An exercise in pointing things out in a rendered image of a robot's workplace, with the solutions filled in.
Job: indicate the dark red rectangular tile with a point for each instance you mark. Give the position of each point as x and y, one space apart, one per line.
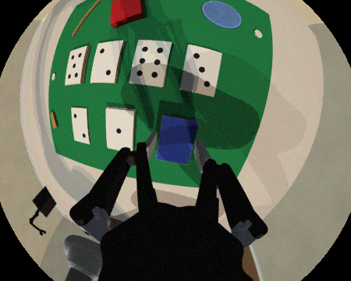
126 11

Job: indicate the green felt mat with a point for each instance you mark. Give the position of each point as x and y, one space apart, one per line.
229 121

